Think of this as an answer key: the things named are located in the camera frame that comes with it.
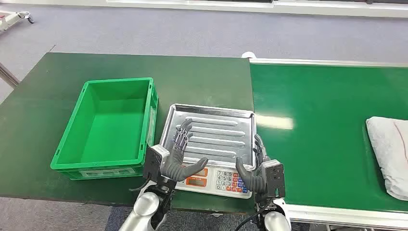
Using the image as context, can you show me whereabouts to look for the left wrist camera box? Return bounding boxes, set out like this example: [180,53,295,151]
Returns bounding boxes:
[142,144,170,184]

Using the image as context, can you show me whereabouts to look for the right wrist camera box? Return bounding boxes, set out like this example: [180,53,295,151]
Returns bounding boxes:
[260,159,287,199]

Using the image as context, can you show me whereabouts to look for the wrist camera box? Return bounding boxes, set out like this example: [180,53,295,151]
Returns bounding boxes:
[260,159,287,199]
[142,144,170,184]

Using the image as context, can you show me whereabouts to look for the green conveyor belt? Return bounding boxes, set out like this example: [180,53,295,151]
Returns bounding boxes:
[242,51,408,231]

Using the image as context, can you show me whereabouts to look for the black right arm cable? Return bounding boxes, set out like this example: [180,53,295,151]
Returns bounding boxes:
[235,207,266,231]

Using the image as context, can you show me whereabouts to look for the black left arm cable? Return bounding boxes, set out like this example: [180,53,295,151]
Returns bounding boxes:
[128,178,151,193]

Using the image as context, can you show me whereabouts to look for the grey metal bar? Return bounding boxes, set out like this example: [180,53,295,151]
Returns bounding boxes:
[0,62,21,89]

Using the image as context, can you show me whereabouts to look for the white electronic weighing scale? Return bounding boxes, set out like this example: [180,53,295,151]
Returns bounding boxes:
[174,163,254,200]

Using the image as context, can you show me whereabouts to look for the stainless steel scale tray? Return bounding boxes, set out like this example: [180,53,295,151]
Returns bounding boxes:
[159,103,257,171]

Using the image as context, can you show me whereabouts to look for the green plastic crate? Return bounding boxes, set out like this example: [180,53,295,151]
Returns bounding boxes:
[50,77,159,181]

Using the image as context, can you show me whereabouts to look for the dark green table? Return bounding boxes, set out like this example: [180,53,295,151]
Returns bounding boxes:
[0,52,256,215]

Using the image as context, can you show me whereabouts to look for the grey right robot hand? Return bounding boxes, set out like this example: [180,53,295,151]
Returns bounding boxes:
[235,134,271,195]

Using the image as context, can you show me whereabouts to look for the white wheeled cart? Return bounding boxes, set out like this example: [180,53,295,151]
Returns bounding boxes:
[0,10,35,33]

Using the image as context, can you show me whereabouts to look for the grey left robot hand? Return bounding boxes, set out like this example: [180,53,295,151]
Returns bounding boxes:
[160,118,209,189]

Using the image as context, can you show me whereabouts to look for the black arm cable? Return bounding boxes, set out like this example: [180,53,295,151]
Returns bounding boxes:
[235,207,266,231]
[128,178,151,193]

